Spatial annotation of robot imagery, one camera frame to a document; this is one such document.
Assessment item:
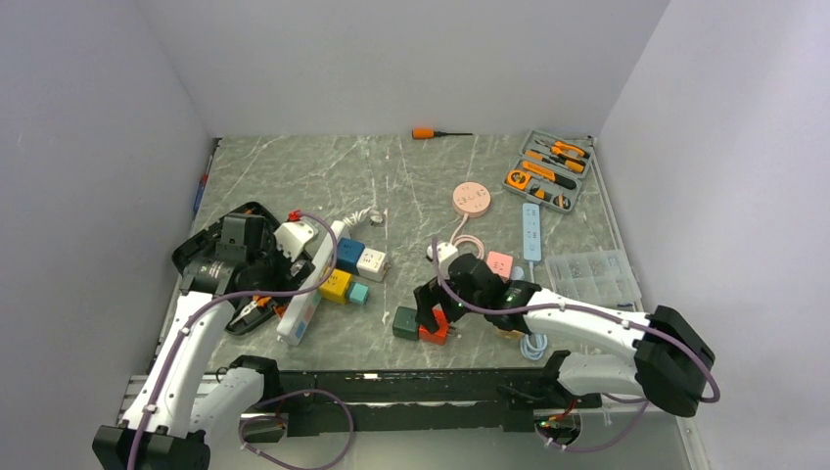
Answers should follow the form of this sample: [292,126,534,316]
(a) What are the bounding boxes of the black electrical tape roll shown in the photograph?
[551,194,572,212]

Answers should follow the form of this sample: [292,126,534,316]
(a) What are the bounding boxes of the blue red pen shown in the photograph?
[192,148,216,215]

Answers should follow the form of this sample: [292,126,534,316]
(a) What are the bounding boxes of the orange handled pliers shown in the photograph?
[232,296,271,324]

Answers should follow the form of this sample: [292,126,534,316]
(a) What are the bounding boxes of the white cube adapter with picture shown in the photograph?
[356,248,391,282]

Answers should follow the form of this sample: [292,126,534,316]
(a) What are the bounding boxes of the clear plastic screw box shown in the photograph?
[544,250,642,307]

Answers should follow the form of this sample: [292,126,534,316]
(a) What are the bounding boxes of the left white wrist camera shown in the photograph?
[274,211,318,261]

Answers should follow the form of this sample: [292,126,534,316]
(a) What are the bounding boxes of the grey tool case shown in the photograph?
[502,129,595,214]

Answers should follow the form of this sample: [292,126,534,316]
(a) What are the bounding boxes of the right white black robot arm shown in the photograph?
[413,254,720,417]

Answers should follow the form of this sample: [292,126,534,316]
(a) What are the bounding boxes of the dark blue cube adapter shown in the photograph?
[336,238,365,275]

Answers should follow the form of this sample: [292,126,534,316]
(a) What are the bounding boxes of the orange handled screwdriver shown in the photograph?
[411,128,472,140]

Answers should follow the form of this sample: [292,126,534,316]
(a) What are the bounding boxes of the red cube adapter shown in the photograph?
[418,307,450,346]

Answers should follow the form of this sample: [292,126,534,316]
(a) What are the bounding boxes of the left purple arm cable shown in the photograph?
[126,211,356,470]

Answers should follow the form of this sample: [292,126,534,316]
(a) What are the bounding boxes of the dark green cube adapter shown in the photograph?
[392,306,420,342]

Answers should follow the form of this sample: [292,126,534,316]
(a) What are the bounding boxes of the yellow cube adapter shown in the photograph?
[318,268,352,305]

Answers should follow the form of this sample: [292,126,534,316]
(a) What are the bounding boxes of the teal small plug adapter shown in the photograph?
[346,282,369,305]

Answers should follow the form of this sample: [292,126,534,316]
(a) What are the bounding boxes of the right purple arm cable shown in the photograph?
[431,240,722,455]

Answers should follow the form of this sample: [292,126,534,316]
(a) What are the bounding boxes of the light blue coiled cable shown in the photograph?
[512,265,549,362]

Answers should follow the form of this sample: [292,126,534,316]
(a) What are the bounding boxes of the pink cable with plug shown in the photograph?
[428,213,487,260]

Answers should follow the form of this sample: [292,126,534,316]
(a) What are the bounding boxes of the white power strip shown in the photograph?
[277,207,384,346]

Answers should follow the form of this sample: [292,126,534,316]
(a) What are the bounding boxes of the yellow tape measure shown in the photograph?
[505,169,530,191]

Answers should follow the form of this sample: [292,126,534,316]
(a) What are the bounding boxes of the light blue power strip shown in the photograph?
[522,203,542,263]

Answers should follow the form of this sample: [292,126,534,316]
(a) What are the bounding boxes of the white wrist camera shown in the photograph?
[429,242,460,276]
[274,211,318,261]

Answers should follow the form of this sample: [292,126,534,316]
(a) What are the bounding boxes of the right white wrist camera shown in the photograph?
[429,242,460,276]

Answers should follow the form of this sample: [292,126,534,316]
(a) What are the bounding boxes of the tan wooden cube adapter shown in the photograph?
[495,329,525,341]

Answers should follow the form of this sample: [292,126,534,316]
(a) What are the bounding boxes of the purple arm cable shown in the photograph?
[126,211,356,470]
[431,240,722,455]

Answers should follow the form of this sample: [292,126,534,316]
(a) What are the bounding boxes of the pink cube adapter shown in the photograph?
[485,251,514,281]

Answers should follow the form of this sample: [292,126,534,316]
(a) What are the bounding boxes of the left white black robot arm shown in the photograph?
[92,204,320,469]

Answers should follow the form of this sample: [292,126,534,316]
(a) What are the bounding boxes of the black aluminium base frame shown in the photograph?
[225,355,610,442]

